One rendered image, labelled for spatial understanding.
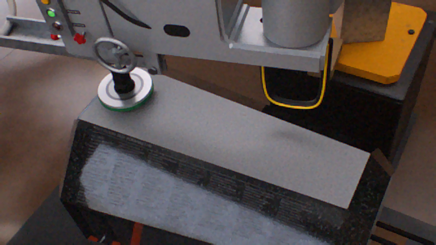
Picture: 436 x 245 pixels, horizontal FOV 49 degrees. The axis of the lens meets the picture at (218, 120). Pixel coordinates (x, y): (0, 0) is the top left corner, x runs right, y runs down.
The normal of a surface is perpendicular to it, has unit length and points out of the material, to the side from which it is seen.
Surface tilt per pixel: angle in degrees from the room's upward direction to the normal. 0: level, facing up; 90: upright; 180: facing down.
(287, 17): 90
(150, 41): 90
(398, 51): 0
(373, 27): 90
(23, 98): 0
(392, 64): 0
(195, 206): 45
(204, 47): 90
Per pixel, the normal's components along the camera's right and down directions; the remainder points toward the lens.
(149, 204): -0.38, 0.05
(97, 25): -0.27, 0.75
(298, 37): 0.00, 0.76
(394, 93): -0.11, -0.65
